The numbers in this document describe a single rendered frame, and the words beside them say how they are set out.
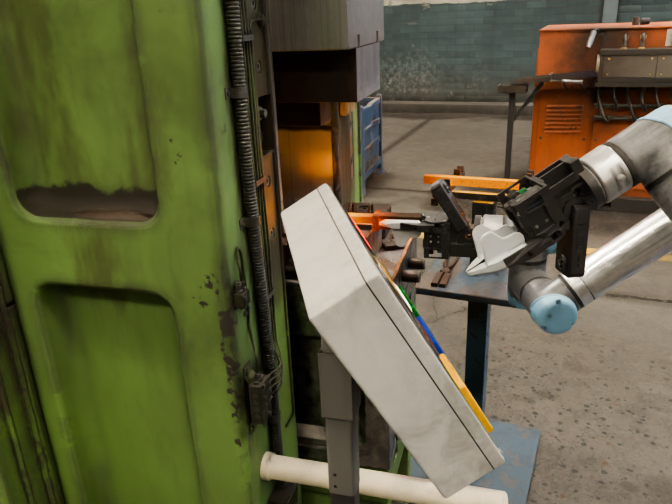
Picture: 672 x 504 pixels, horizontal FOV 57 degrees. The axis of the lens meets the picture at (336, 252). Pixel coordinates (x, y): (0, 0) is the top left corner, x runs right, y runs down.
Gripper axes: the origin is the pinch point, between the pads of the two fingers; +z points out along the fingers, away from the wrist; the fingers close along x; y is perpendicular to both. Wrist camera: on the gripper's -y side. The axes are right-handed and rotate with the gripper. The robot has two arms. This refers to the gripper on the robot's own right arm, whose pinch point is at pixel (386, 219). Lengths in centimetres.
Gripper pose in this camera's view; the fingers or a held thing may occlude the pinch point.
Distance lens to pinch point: 134.3
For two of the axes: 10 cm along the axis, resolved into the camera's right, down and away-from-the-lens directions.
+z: -9.6, -0.5, 2.7
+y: 0.5, 9.3, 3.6
